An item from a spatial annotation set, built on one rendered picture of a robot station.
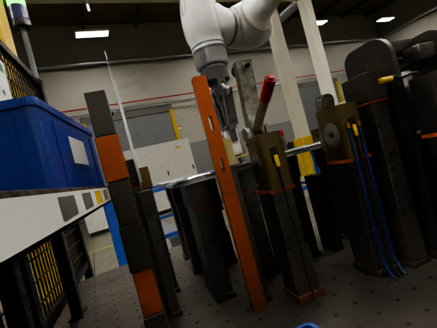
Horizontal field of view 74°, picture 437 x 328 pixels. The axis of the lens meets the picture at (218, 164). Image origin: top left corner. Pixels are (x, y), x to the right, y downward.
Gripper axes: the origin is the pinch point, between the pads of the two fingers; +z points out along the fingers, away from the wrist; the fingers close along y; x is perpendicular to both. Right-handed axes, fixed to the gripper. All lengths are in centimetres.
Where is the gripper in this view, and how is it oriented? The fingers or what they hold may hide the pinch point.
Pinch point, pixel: (233, 142)
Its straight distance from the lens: 78.3
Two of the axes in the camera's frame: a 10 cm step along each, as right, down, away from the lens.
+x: -9.3, 2.5, -2.8
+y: -2.7, 0.7, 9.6
